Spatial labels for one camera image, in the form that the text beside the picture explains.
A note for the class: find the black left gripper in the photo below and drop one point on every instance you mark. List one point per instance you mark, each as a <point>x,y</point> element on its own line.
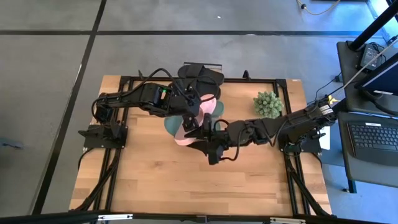
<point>186,102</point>

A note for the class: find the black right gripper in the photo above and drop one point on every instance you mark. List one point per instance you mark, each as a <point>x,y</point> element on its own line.
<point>222,133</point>

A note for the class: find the pink rubber slide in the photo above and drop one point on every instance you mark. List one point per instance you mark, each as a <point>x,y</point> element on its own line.
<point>206,109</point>

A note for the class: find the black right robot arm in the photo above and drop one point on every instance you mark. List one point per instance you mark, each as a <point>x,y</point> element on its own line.
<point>295,123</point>

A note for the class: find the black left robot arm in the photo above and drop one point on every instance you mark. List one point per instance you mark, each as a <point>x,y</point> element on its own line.
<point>152,99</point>

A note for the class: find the black rubber slide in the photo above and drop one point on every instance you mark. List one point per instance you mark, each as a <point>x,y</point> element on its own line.
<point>210,88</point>
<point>211,77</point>

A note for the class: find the green potted plant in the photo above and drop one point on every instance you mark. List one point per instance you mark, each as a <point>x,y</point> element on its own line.
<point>267,104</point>

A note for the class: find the white paper sheet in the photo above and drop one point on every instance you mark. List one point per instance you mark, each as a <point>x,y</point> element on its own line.
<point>326,140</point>

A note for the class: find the grey desk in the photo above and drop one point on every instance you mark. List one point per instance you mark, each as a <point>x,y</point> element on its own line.
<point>367,174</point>

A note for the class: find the black keyboard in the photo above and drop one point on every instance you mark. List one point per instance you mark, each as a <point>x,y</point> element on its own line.
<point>373,140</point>

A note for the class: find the black power adapter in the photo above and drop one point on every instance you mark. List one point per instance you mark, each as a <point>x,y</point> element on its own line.
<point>368,56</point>

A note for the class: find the black monitor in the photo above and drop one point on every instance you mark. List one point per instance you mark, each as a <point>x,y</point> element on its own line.
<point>382,79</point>

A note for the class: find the black pole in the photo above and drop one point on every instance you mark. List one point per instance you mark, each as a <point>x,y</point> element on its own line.
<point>373,26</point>

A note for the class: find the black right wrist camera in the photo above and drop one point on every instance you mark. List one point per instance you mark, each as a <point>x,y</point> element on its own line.
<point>216,155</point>

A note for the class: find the black aluminium table frame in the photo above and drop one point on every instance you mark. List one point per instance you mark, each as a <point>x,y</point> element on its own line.
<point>258,80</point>

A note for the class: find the silver metal bracket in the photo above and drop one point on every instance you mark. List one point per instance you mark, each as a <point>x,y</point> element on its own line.
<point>115,217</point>
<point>286,221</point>

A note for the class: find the black camera frame beam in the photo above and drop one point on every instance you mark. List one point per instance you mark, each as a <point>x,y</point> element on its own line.
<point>62,217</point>

